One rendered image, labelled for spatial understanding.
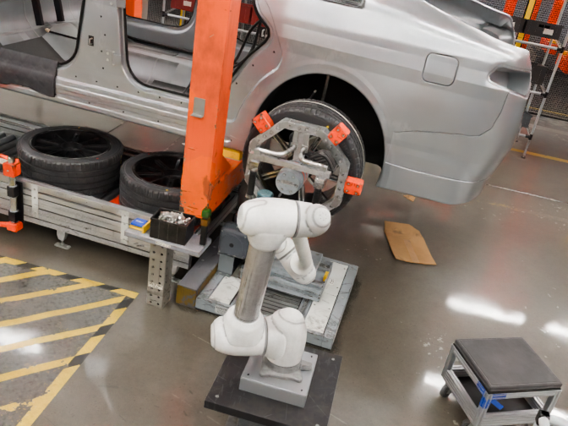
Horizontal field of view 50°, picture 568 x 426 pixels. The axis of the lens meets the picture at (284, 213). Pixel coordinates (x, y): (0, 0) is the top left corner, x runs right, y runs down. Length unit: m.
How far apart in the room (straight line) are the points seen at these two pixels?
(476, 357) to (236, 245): 1.42
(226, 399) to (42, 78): 2.47
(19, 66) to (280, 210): 2.62
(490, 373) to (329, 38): 1.87
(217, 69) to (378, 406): 1.82
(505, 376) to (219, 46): 2.04
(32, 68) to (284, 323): 2.52
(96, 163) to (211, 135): 1.06
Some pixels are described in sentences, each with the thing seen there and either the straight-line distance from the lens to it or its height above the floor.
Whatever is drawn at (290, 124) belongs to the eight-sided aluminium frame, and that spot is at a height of 1.11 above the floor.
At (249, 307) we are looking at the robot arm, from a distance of 2.32.
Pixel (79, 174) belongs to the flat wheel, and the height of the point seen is 0.43.
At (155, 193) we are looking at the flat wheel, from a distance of 3.61.
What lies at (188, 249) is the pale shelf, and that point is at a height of 0.45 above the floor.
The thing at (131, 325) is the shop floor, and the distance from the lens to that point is 3.36.
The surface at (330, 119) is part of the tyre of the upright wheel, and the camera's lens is 3.17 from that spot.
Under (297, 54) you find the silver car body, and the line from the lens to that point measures 3.41.
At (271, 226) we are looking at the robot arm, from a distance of 2.04.
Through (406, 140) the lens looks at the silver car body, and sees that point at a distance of 3.42.
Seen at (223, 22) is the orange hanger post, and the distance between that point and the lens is 2.95.
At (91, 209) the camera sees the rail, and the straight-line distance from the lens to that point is 3.73.
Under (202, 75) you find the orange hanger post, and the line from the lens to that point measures 3.04.
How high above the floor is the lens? 2.10
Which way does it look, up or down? 27 degrees down
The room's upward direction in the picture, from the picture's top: 10 degrees clockwise
